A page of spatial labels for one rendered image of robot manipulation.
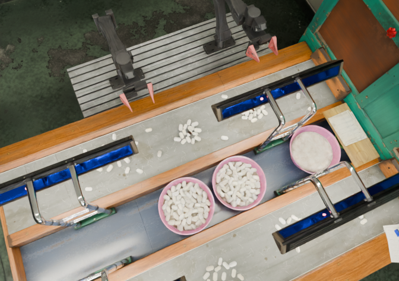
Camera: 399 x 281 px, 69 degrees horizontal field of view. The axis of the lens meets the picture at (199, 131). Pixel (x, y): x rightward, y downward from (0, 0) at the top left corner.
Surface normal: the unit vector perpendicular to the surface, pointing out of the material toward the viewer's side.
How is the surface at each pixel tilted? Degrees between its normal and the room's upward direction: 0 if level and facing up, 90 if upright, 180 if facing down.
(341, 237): 0
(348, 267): 0
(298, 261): 0
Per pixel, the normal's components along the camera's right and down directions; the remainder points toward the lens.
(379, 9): -0.92, 0.36
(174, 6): 0.05, -0.33
